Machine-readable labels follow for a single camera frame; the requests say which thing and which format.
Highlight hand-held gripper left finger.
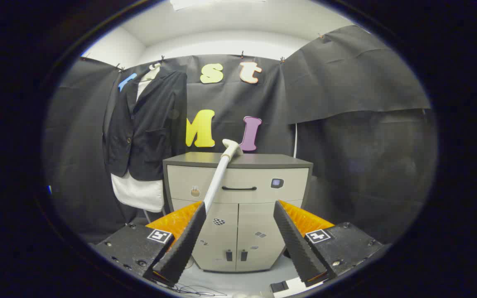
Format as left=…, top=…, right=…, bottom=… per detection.
left=92, top=201, right=207, bottom=288

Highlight black backdrop cloth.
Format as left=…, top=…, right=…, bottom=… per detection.
left=42, top=25, right=438, bottom=245

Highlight white mannequin torso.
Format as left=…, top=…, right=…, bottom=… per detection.
left=111, top=63, right=165, bottom=213

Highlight white garment steamer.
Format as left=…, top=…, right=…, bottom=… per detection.
left=202, top=139, right=244, bottom=214

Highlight tangled black floor cables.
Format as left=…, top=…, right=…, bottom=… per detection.
left=156, top=281, right=226, bottom=297

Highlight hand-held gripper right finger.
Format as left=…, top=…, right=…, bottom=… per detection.
left=273, top=200, right=384, bottom=288

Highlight grey cabinet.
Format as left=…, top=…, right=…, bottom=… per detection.
left=163, top=151, right=313, bottom=273

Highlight black suit jacket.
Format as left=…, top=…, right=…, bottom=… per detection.
left=103, top=68, right=188, bottom=181

